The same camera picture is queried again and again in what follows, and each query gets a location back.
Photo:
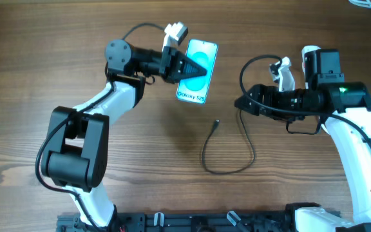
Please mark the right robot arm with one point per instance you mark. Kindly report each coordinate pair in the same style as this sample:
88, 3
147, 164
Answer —
343, 110

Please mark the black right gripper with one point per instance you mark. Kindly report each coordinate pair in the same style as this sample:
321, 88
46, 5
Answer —
272, 92

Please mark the white power strip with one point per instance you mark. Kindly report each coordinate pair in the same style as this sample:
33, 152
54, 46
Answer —
308, 54

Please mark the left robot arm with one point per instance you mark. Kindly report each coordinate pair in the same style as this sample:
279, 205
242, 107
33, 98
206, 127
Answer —
73, 158

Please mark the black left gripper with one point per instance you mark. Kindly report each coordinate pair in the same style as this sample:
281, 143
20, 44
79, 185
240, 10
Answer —
171, 65

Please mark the teal screen Galaxy smartphone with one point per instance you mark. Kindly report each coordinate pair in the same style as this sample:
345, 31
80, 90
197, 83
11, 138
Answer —
203, 56

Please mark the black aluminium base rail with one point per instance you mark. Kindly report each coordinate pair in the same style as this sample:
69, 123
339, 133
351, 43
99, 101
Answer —
257, 221

